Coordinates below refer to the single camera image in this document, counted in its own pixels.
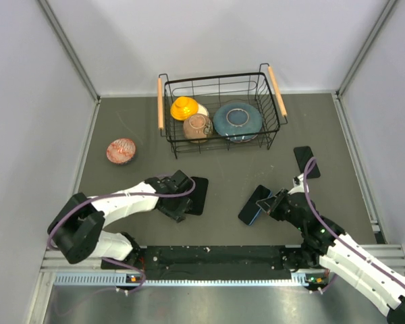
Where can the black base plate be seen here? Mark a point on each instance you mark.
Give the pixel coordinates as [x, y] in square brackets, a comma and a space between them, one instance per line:
[279, 257]

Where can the blue smartphone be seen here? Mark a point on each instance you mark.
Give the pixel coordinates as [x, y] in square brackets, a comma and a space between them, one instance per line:
[251, 211]

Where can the yellow bowl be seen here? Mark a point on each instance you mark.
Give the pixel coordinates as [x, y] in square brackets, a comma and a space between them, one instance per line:
[183, 107]

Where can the slotted cable duct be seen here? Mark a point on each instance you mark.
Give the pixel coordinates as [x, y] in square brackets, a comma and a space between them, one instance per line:
[130, 280]

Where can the black phone case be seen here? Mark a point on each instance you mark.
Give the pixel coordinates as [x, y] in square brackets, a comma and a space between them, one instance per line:
[198, 196]

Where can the brown ceramic bowl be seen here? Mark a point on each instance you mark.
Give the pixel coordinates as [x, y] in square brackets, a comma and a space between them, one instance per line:
[198, 128]

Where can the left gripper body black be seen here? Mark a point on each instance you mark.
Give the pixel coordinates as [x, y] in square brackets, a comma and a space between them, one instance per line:
[181, 198]

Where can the black wire dish basket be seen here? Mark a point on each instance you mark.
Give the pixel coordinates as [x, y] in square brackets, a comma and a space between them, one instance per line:
[259, 89]

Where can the black smartphone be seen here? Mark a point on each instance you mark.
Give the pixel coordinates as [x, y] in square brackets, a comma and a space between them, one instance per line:
[303, 154]

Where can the blue ceramic plate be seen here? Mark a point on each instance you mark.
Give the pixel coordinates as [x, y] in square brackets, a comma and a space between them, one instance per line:
[238, 122]

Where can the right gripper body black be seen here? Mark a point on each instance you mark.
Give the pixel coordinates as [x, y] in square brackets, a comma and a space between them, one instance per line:
[282, 211]

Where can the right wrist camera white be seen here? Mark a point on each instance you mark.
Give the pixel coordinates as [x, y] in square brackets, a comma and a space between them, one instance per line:
[299, 182]

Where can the red patterned bowl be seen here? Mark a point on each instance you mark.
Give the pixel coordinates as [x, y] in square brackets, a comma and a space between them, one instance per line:
[121, 151]

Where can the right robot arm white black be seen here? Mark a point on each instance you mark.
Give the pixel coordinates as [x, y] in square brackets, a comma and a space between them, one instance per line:
[329, 246]

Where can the white bowl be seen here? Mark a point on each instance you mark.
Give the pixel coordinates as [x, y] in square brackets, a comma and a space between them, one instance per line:
[202, 110]

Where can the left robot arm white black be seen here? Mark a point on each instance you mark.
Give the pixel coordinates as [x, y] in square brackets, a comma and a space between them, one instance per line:
[78, 230]

